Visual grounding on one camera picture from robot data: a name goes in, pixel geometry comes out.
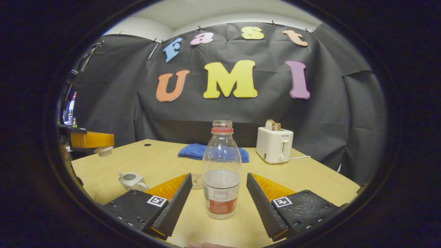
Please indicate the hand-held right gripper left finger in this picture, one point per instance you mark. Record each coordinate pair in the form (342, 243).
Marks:
(172, 206)

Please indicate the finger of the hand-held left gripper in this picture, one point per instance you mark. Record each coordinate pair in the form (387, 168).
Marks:
(93, 140)

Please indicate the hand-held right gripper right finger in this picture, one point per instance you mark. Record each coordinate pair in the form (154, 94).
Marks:
(263, 206)

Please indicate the white teacup lid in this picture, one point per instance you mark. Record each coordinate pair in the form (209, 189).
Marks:
(103, 151)

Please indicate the round wooden coaster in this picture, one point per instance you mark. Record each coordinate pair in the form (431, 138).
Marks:
(197, 181)

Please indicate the white teacup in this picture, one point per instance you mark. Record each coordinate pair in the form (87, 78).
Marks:
(132, 181)

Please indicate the clear plastic water bottle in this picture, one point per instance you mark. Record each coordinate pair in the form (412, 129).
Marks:
(221, 165)

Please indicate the computer monitor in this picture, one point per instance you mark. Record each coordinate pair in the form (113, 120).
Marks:
(70, 108)

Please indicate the blue towel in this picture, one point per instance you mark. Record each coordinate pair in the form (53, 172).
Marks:
(191, 151)

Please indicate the white toaster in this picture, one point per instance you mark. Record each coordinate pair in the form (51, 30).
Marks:
(272, 146)

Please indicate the bread slice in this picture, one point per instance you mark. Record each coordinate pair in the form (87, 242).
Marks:
(271, 124)

